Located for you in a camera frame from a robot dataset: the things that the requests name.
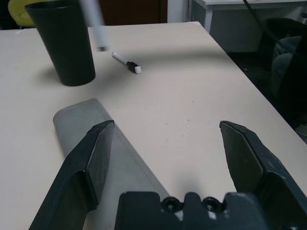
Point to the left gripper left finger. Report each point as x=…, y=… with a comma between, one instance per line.
x=79, y=172

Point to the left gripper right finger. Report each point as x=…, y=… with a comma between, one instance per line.
x=259, y=172

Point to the grey glasses case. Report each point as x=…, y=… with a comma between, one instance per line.
x=79, y=119

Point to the white marker black band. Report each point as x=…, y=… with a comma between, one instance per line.
x=120, y=57
x=94, y=21

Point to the black plastic cup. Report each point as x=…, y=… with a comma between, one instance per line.
x=64, y=48

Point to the white desk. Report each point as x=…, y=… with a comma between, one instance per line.
x=230, y=28

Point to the black office chair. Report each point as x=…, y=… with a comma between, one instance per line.
x=283, y=26

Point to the yellow green chair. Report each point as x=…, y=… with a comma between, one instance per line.
x=18, y=14

